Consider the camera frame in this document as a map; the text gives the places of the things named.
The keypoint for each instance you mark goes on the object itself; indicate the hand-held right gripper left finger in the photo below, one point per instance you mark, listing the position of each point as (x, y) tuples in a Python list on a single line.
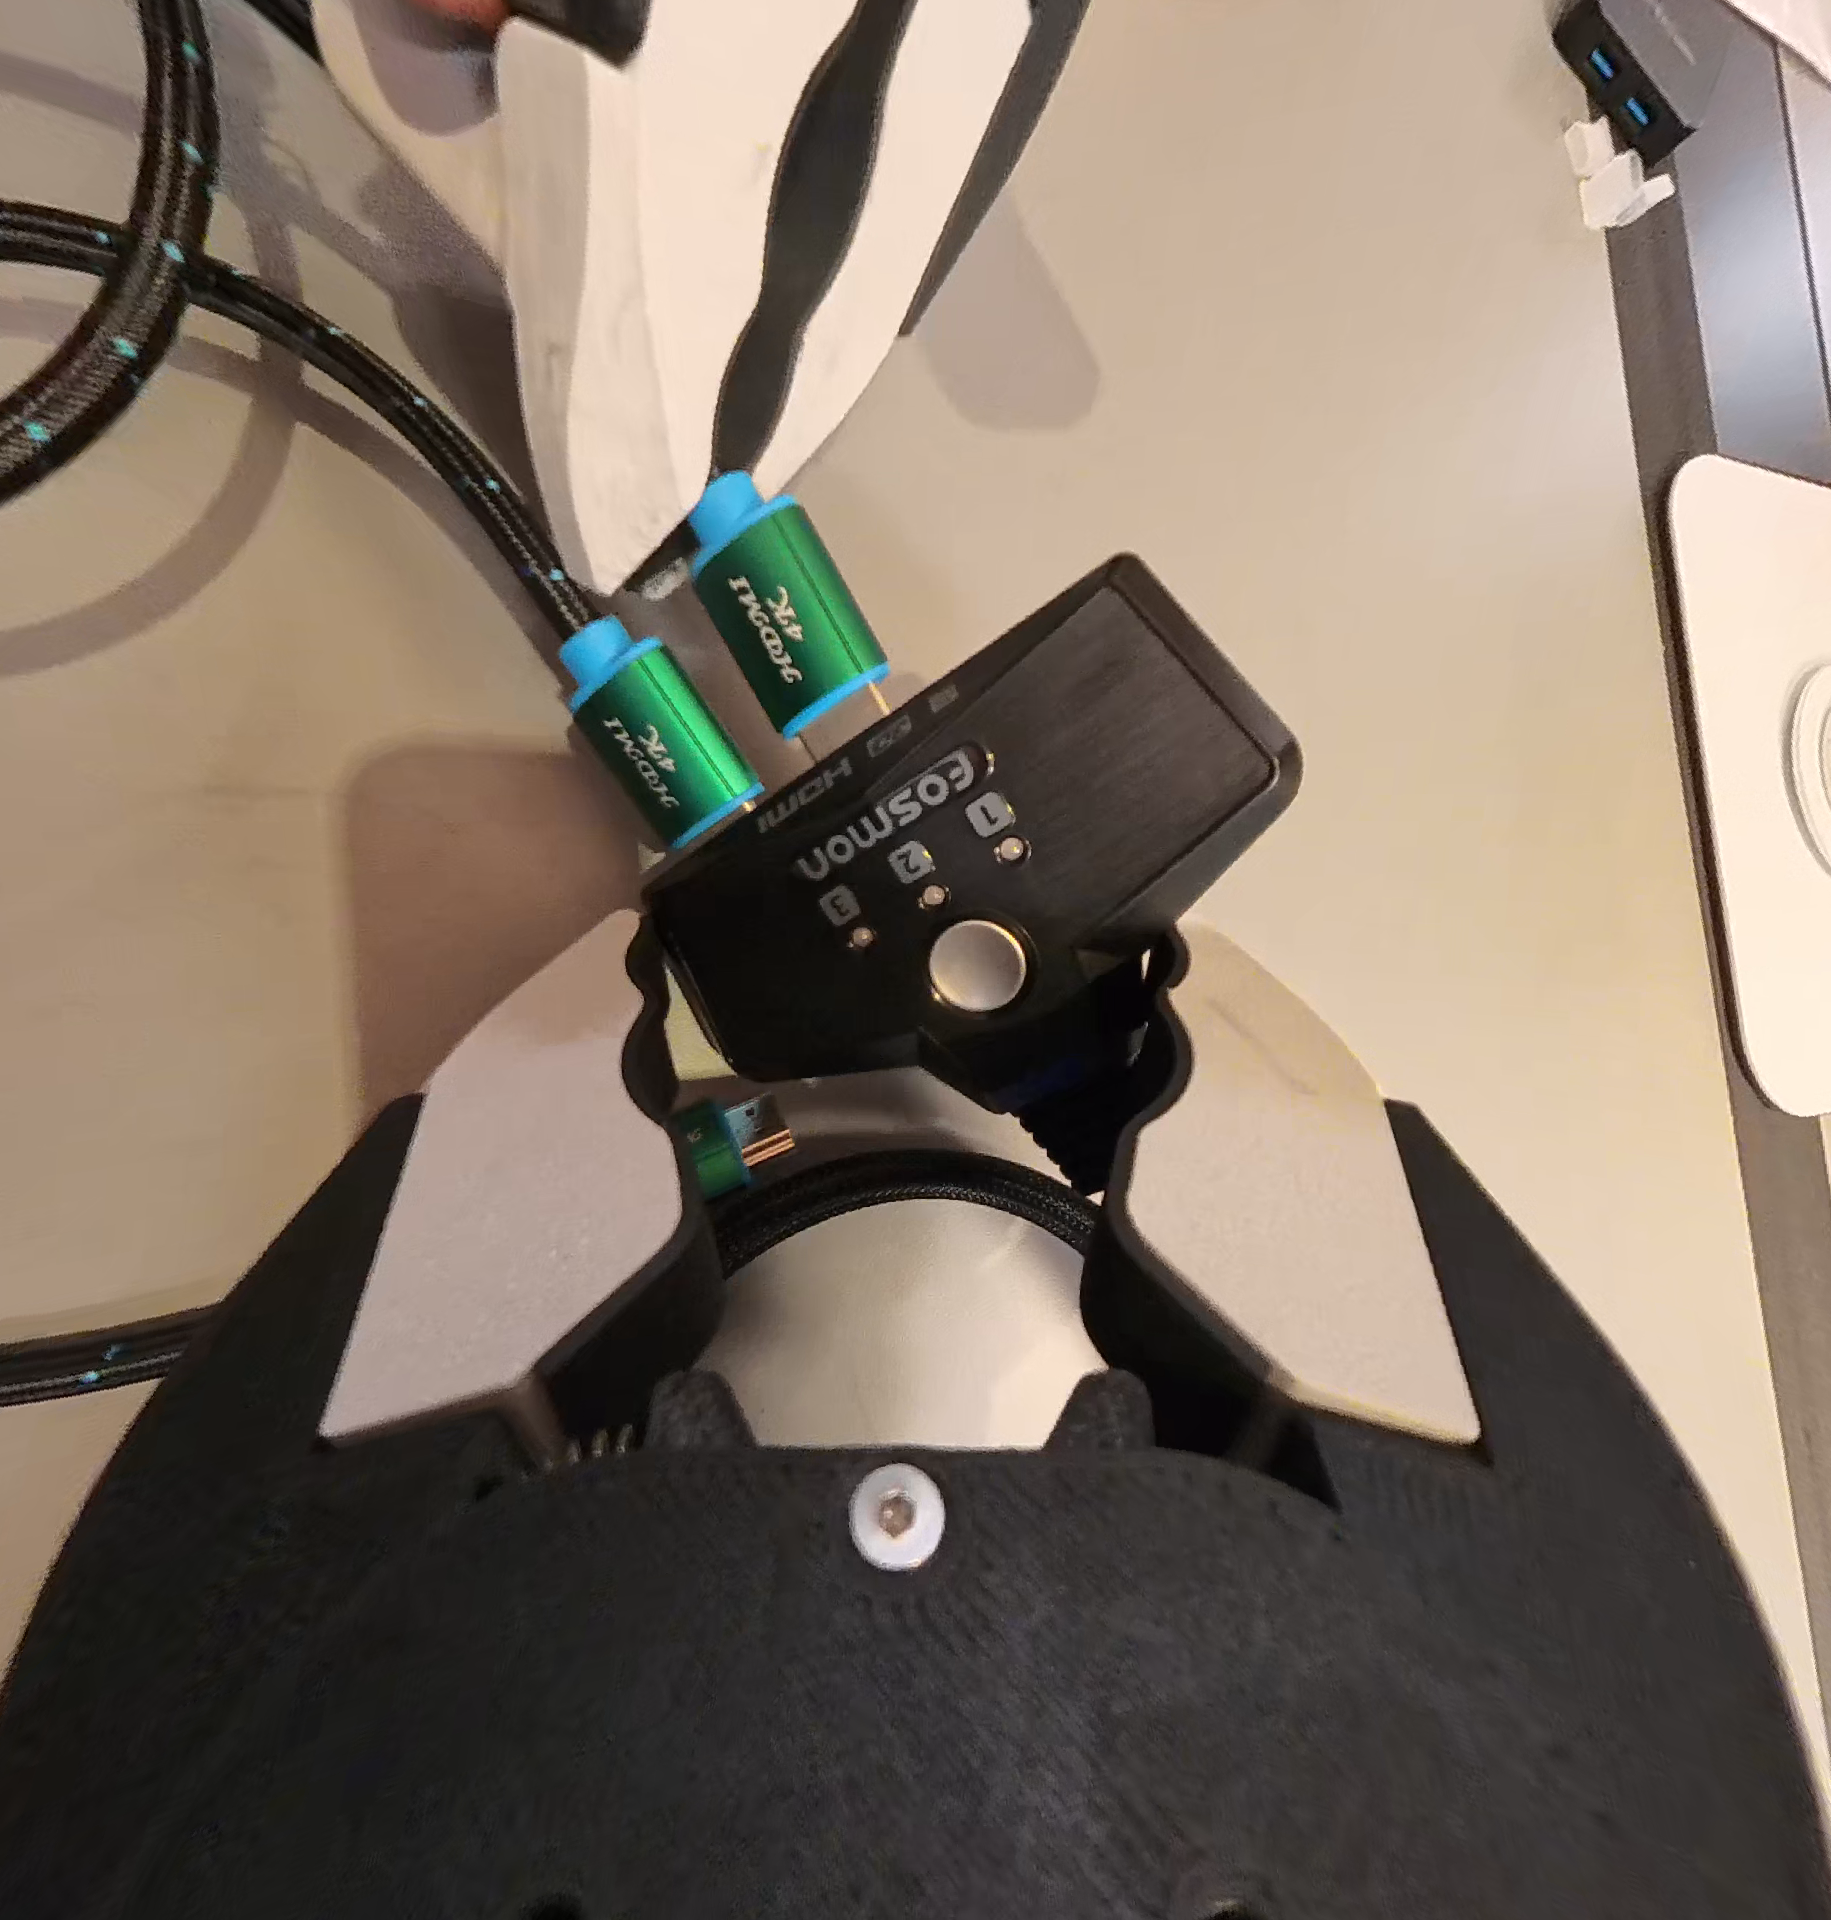
[(526, 1200)]

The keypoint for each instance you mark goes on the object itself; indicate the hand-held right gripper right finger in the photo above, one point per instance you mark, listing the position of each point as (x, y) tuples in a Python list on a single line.
[(1304, 1200)]

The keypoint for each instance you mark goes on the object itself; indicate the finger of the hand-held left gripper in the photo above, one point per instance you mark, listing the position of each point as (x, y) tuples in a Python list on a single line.
[(616, 300), (892, 195)]

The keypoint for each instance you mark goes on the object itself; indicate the black video switch box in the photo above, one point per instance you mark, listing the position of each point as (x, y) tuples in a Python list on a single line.
[(1097, 721)]

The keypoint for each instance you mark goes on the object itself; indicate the grey usb hub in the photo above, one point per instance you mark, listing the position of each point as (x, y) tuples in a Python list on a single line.
[(1650, 76)]

